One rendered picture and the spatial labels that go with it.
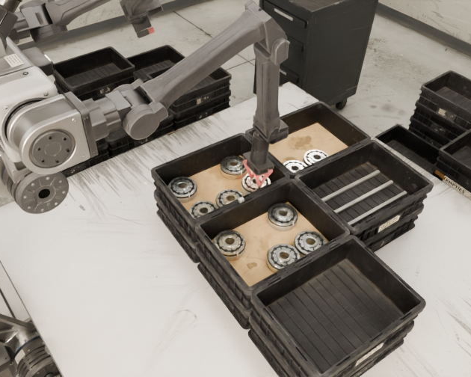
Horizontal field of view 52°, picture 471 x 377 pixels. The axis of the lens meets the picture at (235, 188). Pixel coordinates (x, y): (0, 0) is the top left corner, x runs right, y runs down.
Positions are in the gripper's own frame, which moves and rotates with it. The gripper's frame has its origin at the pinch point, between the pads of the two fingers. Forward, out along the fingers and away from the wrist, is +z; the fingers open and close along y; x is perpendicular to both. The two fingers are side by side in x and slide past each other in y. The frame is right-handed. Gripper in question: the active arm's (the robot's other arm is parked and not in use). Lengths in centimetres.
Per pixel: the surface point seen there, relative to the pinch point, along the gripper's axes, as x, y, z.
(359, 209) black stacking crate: -29.2, -23.9, 6.5
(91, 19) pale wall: -36, 306, 66
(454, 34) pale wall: -307, 140, 57
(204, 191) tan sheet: 14.5, 10.7, 8.0
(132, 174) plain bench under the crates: 29, 45, 21
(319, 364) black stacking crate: 19, -62, 11
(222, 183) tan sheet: 6.8, 10.9, 7.6
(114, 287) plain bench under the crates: 55, -3, 24
